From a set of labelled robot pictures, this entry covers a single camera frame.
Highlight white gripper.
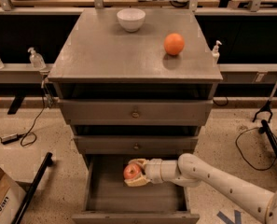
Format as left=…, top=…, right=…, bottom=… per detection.
left=124, top=159, right=163, bottom=187

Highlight red apple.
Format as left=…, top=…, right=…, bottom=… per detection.
left=123, top=163, right=141, bottom=179

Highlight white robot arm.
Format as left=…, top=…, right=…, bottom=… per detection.
left=123, top=153, right=277, bottom=224

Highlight grey open bottom drawer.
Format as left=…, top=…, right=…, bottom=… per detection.
left=72, top=155, right=200, bottom=224

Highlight grey middle drawer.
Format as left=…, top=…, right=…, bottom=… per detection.
left=74, top=135, right=198, bottom=155

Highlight grey wooden drawer cabinet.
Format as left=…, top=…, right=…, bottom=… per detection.
left=48, top=7, right=224, bottom=173

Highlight grey top drawer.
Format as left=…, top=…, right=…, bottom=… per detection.
left=59, top=99, right=213, bottom=126

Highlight black bar on floor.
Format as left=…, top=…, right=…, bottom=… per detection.
left=11, top=152, right=53, bottom=224

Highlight orange fruit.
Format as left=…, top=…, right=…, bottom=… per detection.
left=163, top=33, right=185, bottom=56

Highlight black stand leg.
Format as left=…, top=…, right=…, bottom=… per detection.
left=257, top=119, right=277, bottom=184

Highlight cardboard box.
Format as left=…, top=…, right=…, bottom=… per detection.
left=0, top=168, right=26, bottom=224

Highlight white sanitizer pump bottle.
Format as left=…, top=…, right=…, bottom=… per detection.
left=212, top=40, right=222, bottom=63

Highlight white ceramic bowl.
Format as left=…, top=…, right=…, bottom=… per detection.
left=117, top=8, right=145, bottom=32

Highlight clear sanitizer pump bottle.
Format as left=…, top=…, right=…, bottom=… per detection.
left=28, top=47, right=46, bottom=70

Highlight black power adapter cable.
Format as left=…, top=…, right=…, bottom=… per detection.
left=0, top=81, right=52, bottom=147

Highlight black floor cable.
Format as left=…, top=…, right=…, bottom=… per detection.
left=234, top=126, right=277, bottom=172

